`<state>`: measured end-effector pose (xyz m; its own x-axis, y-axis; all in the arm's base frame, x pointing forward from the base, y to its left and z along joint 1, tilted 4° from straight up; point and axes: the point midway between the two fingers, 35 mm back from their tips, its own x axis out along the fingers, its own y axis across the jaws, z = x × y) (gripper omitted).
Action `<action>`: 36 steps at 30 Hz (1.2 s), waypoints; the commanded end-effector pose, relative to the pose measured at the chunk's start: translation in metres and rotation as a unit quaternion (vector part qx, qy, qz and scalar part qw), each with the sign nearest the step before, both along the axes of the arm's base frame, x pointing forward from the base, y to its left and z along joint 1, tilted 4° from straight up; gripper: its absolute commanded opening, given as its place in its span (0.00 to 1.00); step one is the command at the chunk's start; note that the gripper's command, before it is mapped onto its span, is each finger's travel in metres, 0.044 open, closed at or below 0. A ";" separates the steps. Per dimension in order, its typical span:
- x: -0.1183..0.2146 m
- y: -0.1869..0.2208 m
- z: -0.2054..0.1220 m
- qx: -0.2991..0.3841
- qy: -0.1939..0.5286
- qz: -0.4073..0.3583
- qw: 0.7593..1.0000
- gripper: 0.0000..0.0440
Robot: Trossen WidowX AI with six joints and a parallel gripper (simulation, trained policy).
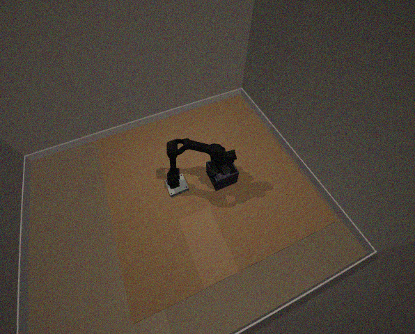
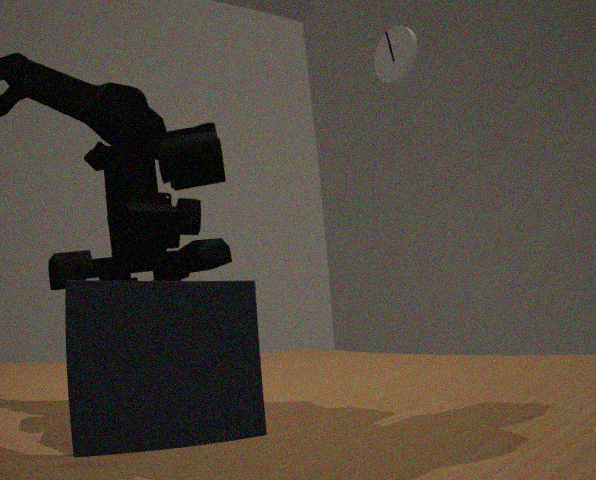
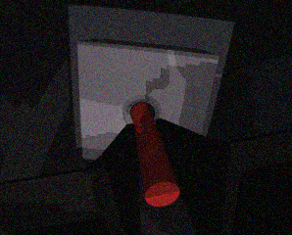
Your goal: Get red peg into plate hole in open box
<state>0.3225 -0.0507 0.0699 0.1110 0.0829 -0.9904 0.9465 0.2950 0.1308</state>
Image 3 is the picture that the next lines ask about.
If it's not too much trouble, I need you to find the red peg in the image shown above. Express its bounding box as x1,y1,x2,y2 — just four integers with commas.
131,102,180,207

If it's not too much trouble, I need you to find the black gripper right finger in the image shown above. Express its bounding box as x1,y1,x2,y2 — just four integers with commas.
155,118,292,235

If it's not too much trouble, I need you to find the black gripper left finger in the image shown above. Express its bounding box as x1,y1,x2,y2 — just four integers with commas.
0,123,141,235

